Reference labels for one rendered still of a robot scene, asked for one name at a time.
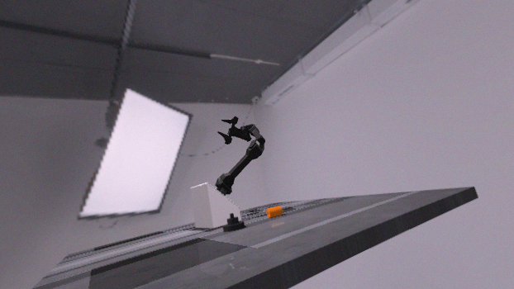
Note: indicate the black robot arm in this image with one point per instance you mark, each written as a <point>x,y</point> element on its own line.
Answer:
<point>226,180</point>

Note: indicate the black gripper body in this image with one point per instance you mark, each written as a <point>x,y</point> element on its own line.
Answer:
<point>234,131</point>

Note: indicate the orange tapered knob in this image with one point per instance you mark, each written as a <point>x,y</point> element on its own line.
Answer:
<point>274,211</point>

